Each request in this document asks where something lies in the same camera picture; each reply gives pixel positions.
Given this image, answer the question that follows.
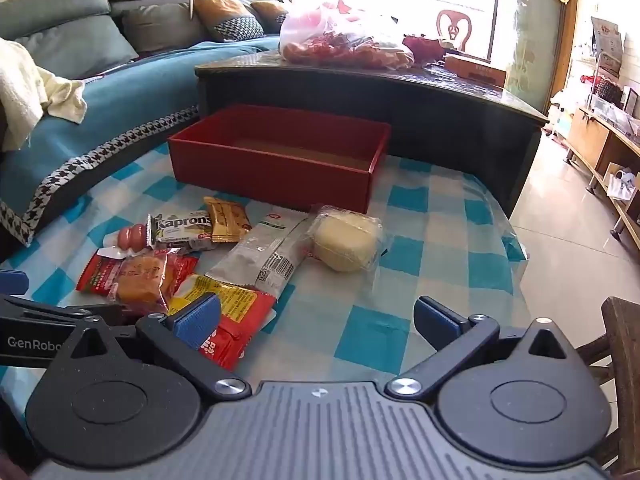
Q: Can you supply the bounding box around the wire shelf rack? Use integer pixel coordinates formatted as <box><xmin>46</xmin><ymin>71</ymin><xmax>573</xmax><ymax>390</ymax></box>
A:
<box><xmin>580</xmin><ymin>15</ymin><xmax>640</xmax><ymax>113</ymax></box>

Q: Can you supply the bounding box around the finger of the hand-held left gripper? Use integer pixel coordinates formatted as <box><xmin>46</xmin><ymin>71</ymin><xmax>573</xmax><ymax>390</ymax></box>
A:
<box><xmin>0</xmin><ymin>294</ymin><xmax>126</xmax><ymax>331</ymax></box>
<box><xmin>0</xmin><ymin>269</ymin><xmax>29</xmax><ymax>295</ymax></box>

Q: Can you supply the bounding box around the wooden tv cabinet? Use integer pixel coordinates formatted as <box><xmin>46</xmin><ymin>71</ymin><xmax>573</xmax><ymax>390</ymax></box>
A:
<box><xmin>565</xmin><ymin>105</ymin><xmax>640</xmax><ymax>251</ymax></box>

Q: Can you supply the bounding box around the large grey-green cushion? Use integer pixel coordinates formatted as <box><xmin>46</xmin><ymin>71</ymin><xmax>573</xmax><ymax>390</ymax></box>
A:
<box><xmin>14</xmin><ymin>15</ymin><xmax>140</xmax><ymax>81</ymax></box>

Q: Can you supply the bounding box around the grey-green throw pillow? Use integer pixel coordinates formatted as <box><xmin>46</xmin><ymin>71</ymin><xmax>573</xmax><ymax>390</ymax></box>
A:
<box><xmin>120</xmin><ymin>5</ymin><xmax>211</xmax><ymax>53</ymax></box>

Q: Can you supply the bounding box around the orange cardboard box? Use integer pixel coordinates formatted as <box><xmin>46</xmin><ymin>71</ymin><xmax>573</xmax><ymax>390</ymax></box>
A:
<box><xmin>444</xmin><ymin>52</ymin><xmax>508</xmax><ymax>88</ymax></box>

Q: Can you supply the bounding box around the dark wooden chair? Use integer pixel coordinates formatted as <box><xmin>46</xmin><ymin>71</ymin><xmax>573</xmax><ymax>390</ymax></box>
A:
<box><xmin>575</xmin><ymin>296</ymin><xmax>640</xmax><ymax>478</ymax></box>

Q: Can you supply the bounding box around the red cardboard box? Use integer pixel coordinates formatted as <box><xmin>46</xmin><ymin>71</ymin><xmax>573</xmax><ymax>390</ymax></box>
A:
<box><xmin>167</xmin><ymin>104</ymin><xmax>392</xmax><ymax>215</ymax></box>

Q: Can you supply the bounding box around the red-wrapped bread packet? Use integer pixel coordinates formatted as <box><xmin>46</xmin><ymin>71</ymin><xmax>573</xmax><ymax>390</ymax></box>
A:
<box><xmin>75</xmin><ymin>247</ymin><xmax>200</xmax><ymax>317</ymax></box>

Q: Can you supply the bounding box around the crumpled red bag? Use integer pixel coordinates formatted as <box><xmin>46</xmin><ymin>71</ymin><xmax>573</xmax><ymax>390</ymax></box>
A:
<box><xmin>402</xmin><ymin>34</ymin><xmax>446</xmax><ymax>66</ymax></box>

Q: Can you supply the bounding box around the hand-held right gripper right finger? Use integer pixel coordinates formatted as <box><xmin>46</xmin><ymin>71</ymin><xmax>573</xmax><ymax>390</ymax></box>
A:
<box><xmin>385</xmin><ymin>296</ymin><xmax>583</xmax><ymax>401</ymax></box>

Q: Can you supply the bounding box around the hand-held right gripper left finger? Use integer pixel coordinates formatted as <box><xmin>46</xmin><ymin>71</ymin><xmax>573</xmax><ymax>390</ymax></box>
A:
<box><xmin>50</xmin><ymin>294</ymin><xmax>253</xmax><ymax>402</ymax></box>

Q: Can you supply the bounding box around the white bag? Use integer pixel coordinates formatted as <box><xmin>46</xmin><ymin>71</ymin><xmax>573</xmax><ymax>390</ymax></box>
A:
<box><xmin>604</xmin><ymin>170</ymin><xmax>640</xmax><ymax>204</ymax></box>

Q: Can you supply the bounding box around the long white snack packet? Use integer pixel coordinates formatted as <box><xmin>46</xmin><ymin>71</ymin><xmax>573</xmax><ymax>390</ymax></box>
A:
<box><xmin>206</xmin><ymin>208</ymin><xmax>321</xmax><ymax>297</ymax></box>

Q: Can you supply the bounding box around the sausage pack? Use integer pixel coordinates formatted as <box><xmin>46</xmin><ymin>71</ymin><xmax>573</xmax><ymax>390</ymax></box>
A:
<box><xmin>116</xmin><ymin>214</ymin><xmax>153</xmax><ymax>252</ymax></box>

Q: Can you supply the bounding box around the clear-wrapped cream bun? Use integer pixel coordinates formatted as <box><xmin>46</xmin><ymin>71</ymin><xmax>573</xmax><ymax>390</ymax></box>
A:
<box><xmin>306</xmin><ymin>204</ymin><xmax>386</xmax><ymax>273</ymax></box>

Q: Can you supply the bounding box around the dark coffee table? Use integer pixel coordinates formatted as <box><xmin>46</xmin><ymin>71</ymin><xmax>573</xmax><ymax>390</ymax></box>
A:
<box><xmin>194</xmin><ymin>49</ymin><xmax>550</xmax><ymax>218</ymax></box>

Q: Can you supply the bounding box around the cream cloth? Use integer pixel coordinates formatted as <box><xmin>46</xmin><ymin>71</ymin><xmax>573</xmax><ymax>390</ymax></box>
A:
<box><xmin>0</xmin><ymin>37</ymin><xmax>88</xmax><ymax>153</ymax></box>

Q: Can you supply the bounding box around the yellow red snack packet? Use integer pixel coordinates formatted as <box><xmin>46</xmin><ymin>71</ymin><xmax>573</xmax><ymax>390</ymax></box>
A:
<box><xmin>167</xmin><ymin>274</ymin><xmax>277</xmax><ymax>372</ymax></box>

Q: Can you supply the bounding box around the orange patterned pillow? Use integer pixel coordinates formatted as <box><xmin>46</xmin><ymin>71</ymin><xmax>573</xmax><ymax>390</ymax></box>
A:
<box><xmin>192</xmin><ymin>0</ymin><xmax>265</xmax><ymax>43</ymax></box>
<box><xmin>250</xmin><ymin>0</ymin><xmax>292</xmax><ymax>35</ymax></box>

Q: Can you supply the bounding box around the carved wooden chair backrest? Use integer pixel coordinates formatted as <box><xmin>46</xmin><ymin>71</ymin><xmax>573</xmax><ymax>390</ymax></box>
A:
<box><xmin>436</xmin><ymin>9</ymin><xmax>473</xmax><ymax>53</ymax></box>

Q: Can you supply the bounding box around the clear plastic bag of snacks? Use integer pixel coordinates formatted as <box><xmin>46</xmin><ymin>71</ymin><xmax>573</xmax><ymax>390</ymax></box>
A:
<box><xmin>279</xmin><ymin>0</ymin><xmax>416</xmax><ymax>71</ymax></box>

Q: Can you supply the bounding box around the small gold snack packet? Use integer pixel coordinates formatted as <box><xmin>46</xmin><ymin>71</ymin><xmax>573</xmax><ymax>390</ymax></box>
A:
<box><xmin>203</xmin><ymin>196</ymin><xmax>252</xmax><ymax>244</ymax></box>

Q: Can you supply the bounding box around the wafer biscuit packet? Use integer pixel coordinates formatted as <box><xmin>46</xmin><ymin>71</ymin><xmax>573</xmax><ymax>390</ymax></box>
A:
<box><xmin>149</xmin><ymin>210</ymin><xmax>216</xmax><ymax>254</ymax></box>

